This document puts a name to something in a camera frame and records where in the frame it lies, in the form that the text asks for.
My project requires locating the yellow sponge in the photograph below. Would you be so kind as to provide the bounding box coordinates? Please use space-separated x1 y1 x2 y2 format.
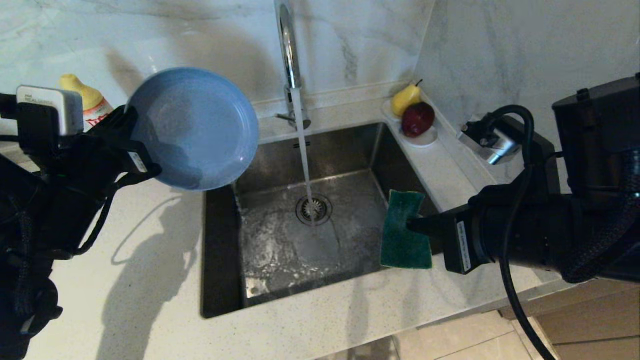
380 189 434 270

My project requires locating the white orange dish soap bottle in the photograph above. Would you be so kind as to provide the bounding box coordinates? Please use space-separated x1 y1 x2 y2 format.
59 74 116 133

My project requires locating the blue-grey plate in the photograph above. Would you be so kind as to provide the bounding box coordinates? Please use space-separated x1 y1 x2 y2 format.
125 67 260 192

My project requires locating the chrome faucet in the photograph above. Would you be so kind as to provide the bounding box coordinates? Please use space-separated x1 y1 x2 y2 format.
276 0 312 132

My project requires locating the stainless steel sink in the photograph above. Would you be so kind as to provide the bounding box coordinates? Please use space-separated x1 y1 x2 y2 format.
201 121 461 319

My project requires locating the round metal sink drain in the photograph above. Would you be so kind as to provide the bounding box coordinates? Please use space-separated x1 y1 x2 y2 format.
295 194 333 227

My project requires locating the small white dish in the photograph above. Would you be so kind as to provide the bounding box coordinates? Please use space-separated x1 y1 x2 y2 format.
382 99 441 148

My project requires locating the dark red apple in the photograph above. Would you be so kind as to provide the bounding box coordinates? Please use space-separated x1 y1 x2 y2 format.
401 101 436 139

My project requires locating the yellow pear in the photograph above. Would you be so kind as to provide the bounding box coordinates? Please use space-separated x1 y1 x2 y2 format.
391 79 423 118

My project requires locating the running water stream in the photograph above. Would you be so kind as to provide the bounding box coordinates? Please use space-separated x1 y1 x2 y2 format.
291 89 317 225

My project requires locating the wooden cabinet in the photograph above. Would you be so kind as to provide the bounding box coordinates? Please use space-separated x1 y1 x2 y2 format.
500 277 640 360

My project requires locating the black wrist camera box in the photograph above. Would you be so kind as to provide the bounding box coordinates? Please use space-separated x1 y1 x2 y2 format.
0 85 85 151

